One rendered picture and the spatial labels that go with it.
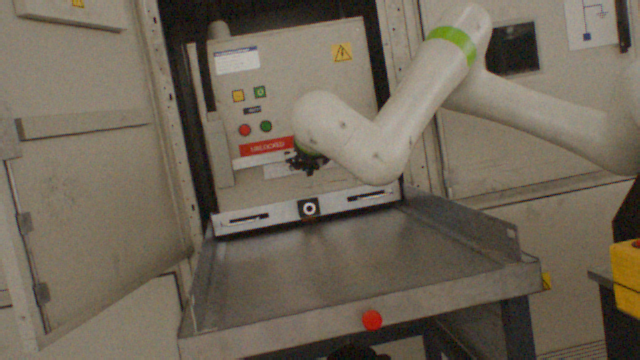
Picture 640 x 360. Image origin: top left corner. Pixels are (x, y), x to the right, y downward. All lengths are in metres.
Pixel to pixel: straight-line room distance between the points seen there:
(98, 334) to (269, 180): 0.61
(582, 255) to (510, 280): 0.87
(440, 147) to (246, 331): 0.91
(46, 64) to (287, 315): 0.70
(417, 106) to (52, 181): 0.72
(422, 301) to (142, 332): 0.91
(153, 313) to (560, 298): 1.17
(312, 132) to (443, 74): 0.31
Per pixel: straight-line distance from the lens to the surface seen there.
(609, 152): 1.40
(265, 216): 1.66
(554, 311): 1.92
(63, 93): 1.33
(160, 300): 1.67
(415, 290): 1.01
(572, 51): 1.86
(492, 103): 1.44
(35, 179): 1.21
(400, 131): 1.09
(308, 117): 1.06
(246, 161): 1.61
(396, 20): 1.69
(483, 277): 1.04
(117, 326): 1.71
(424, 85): 1.19
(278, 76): 1.66
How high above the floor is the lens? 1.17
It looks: 7 degrees down
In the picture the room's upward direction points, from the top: 10 degrees counter-clockwise
